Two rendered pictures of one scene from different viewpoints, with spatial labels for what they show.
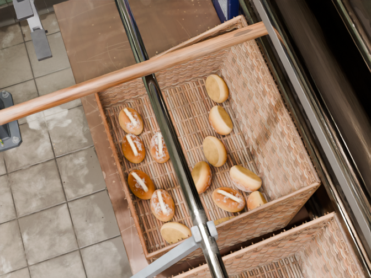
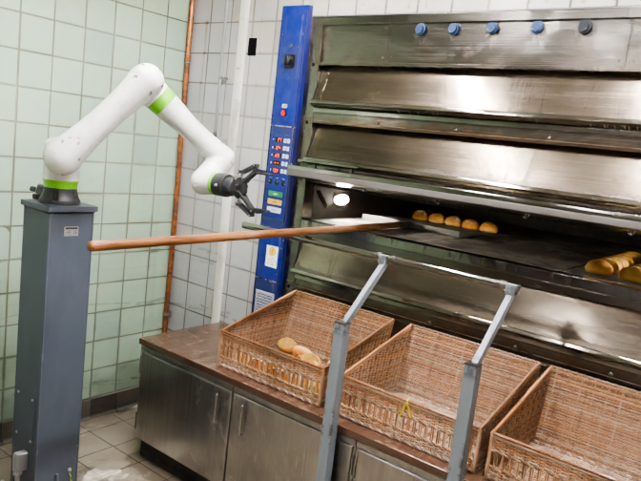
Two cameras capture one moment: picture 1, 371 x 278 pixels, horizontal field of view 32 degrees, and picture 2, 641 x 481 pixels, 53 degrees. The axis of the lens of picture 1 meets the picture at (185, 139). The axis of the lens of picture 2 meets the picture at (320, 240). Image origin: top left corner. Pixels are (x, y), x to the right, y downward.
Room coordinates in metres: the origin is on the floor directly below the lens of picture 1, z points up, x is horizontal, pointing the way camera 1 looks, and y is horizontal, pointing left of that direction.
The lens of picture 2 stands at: (-1.18, 1.72, 1.53)
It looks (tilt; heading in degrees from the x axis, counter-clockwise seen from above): 8 degrees down; 318
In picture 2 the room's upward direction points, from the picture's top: 7 degrees clockwise
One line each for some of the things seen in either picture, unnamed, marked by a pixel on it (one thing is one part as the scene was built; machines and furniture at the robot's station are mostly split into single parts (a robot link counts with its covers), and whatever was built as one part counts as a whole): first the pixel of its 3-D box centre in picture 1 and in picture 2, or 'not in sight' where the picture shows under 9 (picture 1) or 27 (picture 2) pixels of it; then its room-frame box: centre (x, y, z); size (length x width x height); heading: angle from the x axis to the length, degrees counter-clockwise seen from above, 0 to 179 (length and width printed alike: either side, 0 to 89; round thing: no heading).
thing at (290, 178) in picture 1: (197, 142); (305, 341); (0.77, -0.03, 0.72); 0.56 x 0.49 x 0.28; 11
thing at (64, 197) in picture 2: not in sight; (52, 193); (1.37, 0.83, 1.23); 0.26 x 0.15 x 0.06; 10
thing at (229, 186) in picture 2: not in sight; (237, 187); (0.91, 0.29, 1.33); 0.09 x 0.07 x 0.08; 11
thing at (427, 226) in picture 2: not in sight; (424, 223); (0.95, -0.92, 1.20); 0.55 x 0.36 x 0.03; 12
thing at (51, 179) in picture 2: not in sight; (62, 162); (1.31, 0.82, 1.36); 0.16 x 0.13 x 0.19; 160
